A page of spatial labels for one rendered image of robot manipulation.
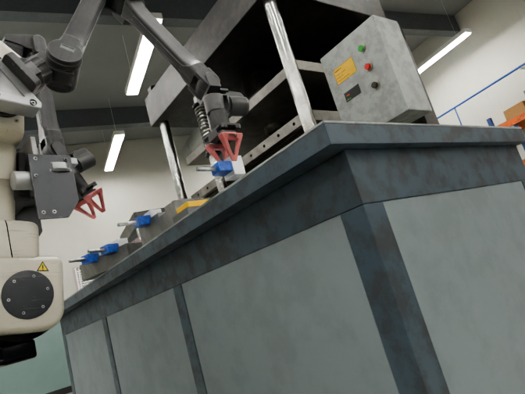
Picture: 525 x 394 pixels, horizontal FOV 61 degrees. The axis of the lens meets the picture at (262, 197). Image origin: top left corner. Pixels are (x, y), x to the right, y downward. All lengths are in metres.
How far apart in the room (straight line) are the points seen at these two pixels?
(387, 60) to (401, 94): 0.14
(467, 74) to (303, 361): 8.12
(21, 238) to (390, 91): 1.29
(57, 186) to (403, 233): 0.80
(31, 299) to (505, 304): 0.94
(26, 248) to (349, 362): 0.73
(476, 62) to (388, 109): 6.96
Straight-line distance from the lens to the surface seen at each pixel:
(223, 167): 1.16
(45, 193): 1.14
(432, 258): 0.78
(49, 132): 1.59
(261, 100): 2.22
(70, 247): 8.60
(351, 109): 1.85
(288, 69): 1.94
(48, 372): 8.39
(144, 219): 1.34
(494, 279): 0.93
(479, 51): 8.66
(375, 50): 1.81
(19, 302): 1.08
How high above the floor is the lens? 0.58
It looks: 12 degrees up
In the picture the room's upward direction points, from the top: 16 degrees counter-clockwise
